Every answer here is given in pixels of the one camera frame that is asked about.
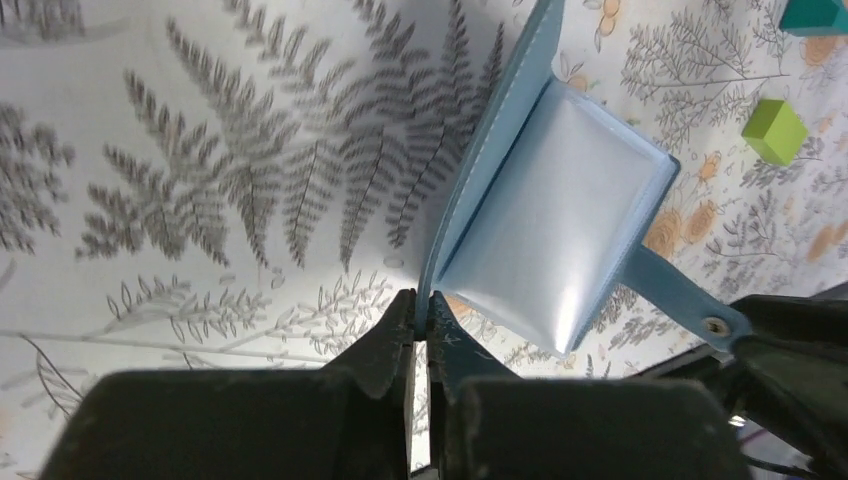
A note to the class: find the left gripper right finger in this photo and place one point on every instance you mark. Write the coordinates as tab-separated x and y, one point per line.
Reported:
486	422

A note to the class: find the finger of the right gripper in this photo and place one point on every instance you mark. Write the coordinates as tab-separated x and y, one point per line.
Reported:
796	359

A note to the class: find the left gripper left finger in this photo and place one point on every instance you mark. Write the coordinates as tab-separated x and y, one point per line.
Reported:
348	419

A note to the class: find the blue card holder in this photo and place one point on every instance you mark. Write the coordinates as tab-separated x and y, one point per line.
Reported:
549	210

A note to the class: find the lime green block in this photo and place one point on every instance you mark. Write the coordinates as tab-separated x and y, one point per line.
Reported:
775	132

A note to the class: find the floral table mat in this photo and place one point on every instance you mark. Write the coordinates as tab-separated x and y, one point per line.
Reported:
246	184

